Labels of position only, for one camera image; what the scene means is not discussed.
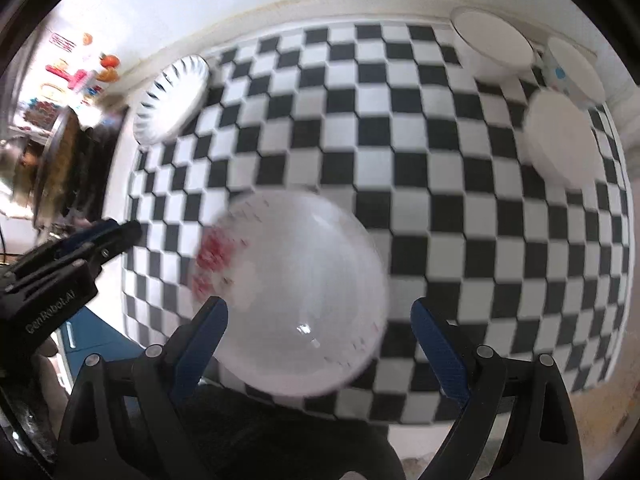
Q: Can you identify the white bowl with blue dots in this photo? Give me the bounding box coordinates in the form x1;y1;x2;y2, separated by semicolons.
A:
542;37;607;111

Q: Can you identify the blue cabinet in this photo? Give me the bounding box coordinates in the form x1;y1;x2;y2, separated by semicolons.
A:
62;305;148;391

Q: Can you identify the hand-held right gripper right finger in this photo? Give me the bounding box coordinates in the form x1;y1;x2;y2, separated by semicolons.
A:
410;297;586;480

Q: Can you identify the cluster of colourful fridge magnets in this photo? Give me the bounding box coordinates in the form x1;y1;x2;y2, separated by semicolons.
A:
20;30;123;121

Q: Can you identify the black and white checkered cloth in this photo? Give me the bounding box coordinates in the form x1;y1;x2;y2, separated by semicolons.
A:
120;22;631;428

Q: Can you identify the round metal pan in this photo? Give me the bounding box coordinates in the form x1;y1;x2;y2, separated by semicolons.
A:
0;110;86;221

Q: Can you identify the white plate with black-striped rim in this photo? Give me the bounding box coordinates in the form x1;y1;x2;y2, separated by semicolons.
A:
132;55;211;146

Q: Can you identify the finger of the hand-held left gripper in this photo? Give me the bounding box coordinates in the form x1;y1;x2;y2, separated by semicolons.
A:
50;216;121;256
10;221;144;286

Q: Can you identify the white plate with red flowers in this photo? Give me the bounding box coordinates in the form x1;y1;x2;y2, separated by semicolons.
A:
190;190;391;401

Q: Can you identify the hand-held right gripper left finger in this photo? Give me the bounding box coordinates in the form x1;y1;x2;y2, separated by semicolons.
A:
57;296;230;480

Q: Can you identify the person's left hand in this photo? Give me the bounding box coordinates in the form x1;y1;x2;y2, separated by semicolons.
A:
31;340;70;408

